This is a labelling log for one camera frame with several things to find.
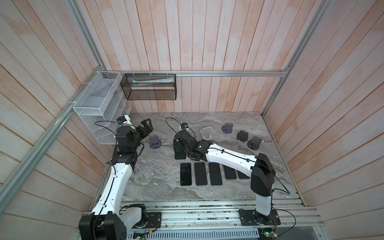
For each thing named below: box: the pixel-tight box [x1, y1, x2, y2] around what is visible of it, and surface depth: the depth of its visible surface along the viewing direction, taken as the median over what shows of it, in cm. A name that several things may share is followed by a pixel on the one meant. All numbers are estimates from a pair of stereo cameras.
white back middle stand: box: [199, 126, 213, 141], surface depth 106 cm
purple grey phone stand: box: [221, 123, 234, 134], surface depth 110 cm
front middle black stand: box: [247, 136, 262, 151], surface depth 100 cm
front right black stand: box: [236, 130, 249, 143], surface depth 106 cm
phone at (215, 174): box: [208, 162, 223, 186], surface depth 88 cm
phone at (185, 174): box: [180, 162, 192, 186], surface depth 89 cm
